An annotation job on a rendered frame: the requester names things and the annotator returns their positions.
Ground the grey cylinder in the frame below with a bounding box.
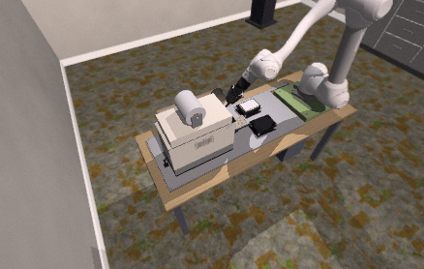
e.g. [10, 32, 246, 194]
[174, 90, 206, 125]

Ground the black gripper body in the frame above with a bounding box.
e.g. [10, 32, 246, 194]
[234, 76, 251, 95]

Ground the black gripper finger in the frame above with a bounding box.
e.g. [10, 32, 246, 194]
[225, 89, 244, 108]
[226, 85, 237, 101]

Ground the black rectangular frame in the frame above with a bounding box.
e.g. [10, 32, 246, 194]
[249, 114, 278, 137]
[236, 99, 262, 118]

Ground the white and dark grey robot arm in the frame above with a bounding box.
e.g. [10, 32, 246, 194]
[242, 0, 393, 108]

